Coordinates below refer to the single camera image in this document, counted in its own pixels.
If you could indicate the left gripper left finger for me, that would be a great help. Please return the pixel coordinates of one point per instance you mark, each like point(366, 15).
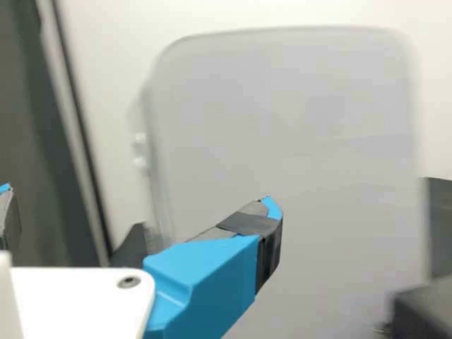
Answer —
point(7, 215)

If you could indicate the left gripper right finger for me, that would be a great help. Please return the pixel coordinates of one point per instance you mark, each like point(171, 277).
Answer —
point(208, 279)

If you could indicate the white box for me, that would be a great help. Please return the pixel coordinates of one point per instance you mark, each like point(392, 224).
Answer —
point(282, 123)

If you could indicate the black platform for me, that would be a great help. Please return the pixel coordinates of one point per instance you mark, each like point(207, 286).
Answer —
point(429, 300)

